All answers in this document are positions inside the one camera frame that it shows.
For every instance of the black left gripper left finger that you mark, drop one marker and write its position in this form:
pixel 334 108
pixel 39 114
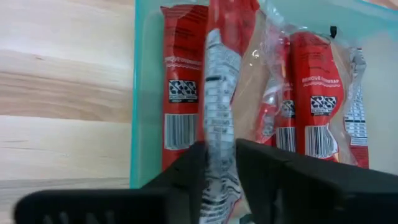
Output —
pixel 124 205

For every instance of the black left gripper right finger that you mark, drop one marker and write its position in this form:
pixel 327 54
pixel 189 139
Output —
pixel 311 193

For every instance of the red popcorn bag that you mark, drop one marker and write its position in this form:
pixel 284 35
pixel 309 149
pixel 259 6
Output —
pixel 182 62
pixel 317 93
pixel 287 137
pixel 220 93

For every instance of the teal translucent plastic basket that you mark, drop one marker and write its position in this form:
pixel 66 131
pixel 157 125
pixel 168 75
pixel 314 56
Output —
pixel 146 124

